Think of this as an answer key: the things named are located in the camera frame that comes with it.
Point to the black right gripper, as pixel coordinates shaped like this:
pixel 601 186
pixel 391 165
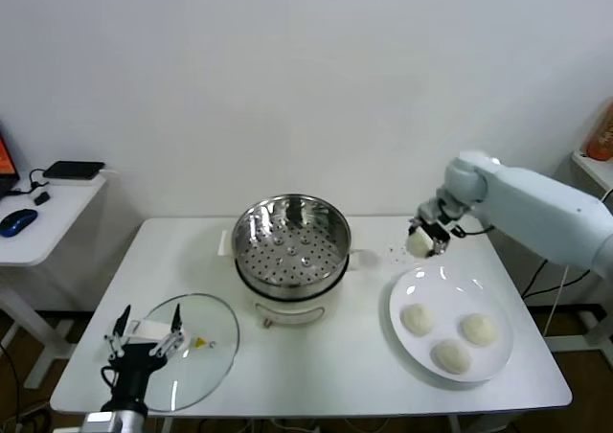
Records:
pixel 440 234

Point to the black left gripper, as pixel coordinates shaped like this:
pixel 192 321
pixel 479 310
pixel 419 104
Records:
pixel 134 366

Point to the white steamed baozi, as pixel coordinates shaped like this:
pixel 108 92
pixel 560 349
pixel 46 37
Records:
pixel 451 355
pixel 417 319
pixel 419 243
pixel 478 328

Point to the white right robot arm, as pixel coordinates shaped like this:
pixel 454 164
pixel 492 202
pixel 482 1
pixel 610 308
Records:
pixel 536 208

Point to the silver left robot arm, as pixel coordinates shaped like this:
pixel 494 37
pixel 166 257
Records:
pixel 115 421

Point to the stainless steel steamer basket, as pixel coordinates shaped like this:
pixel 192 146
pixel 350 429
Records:
pixel 292 260

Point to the white round plate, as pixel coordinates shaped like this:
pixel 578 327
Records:
pixel 421 351

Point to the white side table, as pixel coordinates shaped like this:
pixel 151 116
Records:
pixel 62 212

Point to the blue computer mouse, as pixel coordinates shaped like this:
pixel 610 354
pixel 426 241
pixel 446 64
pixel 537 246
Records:
pixel 18 222

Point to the flat white box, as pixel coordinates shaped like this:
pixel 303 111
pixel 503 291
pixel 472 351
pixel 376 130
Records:
pixel 72 182

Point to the small black adapter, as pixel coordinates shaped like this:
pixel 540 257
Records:
pixel 42 198

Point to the flat black device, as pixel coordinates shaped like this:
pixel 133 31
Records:
pixel 74 169

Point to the orange bottle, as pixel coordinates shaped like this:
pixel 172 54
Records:
pixel 602 136

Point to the black laptop with orange screen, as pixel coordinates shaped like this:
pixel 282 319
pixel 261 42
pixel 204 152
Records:
pixel 6 155

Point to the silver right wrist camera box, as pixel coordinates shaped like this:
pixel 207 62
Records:
pixel 433 211

